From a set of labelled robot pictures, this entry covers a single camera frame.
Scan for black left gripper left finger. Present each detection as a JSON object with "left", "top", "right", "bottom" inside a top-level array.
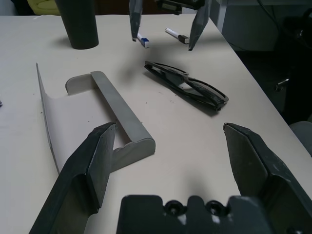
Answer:
[{"left": 28, "top": 121, "right": 117, "bottom": 234}]

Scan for black plastic cup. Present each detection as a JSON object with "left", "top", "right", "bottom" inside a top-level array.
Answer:
[{"left": 55, "top": 0, "right": 99, "bottom": 50}]

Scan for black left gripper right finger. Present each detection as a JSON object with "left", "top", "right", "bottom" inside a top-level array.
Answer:
[{"left": 222, "top": 122, "right": 312, "bottom": 234}]

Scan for black sunglasses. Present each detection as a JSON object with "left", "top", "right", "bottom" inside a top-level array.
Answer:
[{"left": 143, "top": 60, "right": 230, "bottom": 116}]

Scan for yellow-green cushion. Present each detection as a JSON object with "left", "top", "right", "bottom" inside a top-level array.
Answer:
[{"left": 26, "top": 0, "right": 60, "bottom": 16}]

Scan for white marker with blue cap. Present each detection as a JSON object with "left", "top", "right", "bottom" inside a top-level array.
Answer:
[{"left": 136, "top": 32, "right": 151, "bottom": 49}]

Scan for white marker with black cap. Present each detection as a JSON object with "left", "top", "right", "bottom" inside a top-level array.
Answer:
[{"left": 165, "top": 27, "right": 190, "bottom": 45}]

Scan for grey cabinet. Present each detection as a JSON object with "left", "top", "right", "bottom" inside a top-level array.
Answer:
[{"left": 214, "top": 0, "right": 281, "bottom": 52}]

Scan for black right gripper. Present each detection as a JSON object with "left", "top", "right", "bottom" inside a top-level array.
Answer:
[{"left": 128, "top": 0, "right": 210, "bottom": 51}]

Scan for grey glasses case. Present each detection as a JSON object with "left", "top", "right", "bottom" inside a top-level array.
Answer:
[{"left": 36, "top": 62, "right": 156, "bottom": 175}]

